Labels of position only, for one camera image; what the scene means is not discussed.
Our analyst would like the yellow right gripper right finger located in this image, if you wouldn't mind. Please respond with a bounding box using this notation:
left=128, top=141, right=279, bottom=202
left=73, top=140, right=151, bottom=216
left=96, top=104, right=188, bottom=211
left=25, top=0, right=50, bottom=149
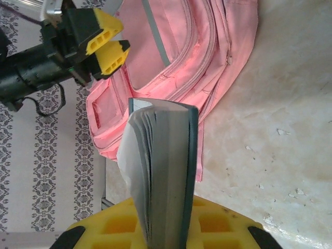
left=185, top=195, right=283, bottom=249

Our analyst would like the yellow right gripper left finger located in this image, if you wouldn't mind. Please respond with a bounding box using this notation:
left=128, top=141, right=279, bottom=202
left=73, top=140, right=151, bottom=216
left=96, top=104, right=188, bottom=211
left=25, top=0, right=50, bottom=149
left=51, top=197, right=148, bottom=249

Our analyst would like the grey white notebook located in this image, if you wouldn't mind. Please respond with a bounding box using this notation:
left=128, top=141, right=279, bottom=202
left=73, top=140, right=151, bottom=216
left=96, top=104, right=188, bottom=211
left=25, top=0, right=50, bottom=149
left=116, top=98, right=200, bottom=249

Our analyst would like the pink student backpack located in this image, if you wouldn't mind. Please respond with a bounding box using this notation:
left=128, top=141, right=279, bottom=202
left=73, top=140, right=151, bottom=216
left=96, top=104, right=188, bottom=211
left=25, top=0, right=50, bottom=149
left=85, top=0, right=260, bottom=183

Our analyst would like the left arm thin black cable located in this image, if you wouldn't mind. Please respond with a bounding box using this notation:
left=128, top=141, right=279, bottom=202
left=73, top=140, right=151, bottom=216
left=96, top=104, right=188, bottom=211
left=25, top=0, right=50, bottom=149
left=25, top=82, right=66, bottom=117

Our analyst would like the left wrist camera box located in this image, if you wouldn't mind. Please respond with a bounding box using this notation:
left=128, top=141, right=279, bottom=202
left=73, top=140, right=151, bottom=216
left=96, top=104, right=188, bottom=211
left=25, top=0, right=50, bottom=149
left=41, top=0, right=68, bottom=17

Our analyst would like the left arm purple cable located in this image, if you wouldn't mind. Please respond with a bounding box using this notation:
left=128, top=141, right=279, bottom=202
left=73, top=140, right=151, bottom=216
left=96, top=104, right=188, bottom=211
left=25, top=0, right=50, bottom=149
left=6, top=4, right=44, bottom=26

